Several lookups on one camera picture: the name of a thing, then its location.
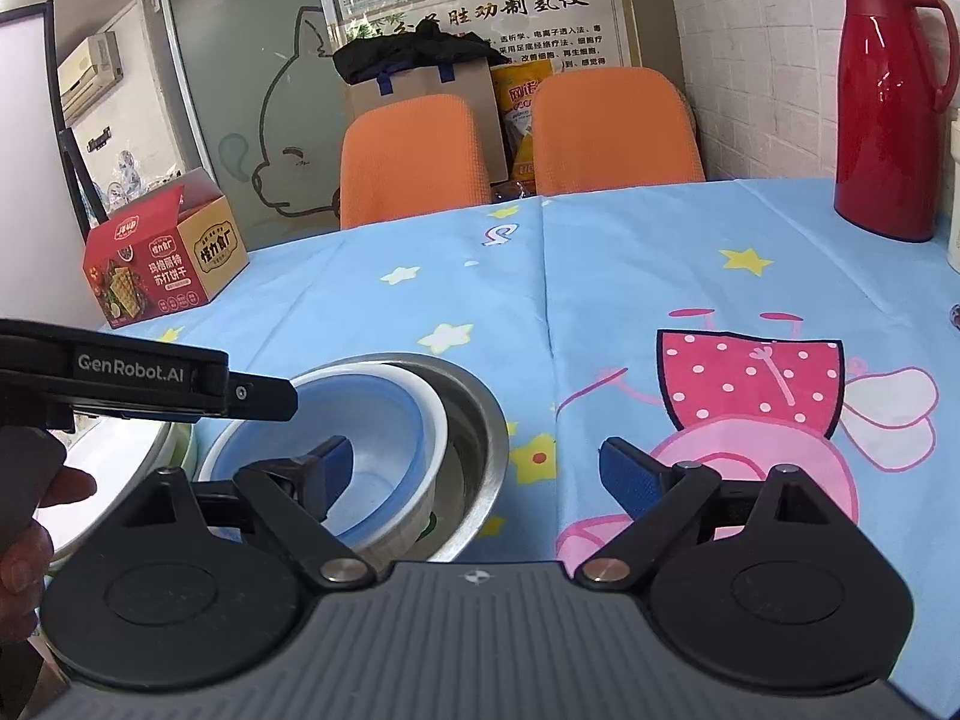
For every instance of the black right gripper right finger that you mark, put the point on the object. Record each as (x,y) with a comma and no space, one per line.
(765,584)

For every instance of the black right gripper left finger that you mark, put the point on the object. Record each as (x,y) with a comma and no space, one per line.
(187,584)

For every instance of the white ceramic bowl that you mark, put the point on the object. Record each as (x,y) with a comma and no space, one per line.
(420,464)

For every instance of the stainless steel bowl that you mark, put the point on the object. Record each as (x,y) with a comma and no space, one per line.
(474,467)

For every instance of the person's left hand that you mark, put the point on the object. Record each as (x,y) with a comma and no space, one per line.
(25,563)

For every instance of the green rimmed white plate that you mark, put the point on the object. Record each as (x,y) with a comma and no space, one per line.
(119,454)

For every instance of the red snack cardboard box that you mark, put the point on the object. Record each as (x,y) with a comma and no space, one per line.
(173,249)

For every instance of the blue plastic bowl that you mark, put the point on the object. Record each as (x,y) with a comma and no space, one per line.
(375,449)

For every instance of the blue cartoon tablecloth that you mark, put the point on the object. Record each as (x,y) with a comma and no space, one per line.
(742,325)

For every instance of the white air conditioner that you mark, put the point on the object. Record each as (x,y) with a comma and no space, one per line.
(88,73)

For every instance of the glass door with cartoon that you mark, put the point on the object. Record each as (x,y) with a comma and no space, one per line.
(266,109)

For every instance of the left orange chair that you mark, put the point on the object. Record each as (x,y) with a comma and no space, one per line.
(412,158)

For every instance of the orange chair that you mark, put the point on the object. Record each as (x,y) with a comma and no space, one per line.
(605,128)
(412,158)

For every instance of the red thermos jug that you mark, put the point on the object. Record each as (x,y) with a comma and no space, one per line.
(897,74)

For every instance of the white tumbler cup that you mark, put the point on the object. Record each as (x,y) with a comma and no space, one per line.
(953,247)

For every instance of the right orange chair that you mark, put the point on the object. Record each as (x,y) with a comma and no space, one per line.
(605,128)

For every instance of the black cloth on box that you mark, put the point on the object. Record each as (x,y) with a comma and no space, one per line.
(367,58)

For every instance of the yellow snack bag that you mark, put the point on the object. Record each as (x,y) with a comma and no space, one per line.
(514,88)

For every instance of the framed Chinese text poster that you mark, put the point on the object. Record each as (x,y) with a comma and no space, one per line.
(570,33)

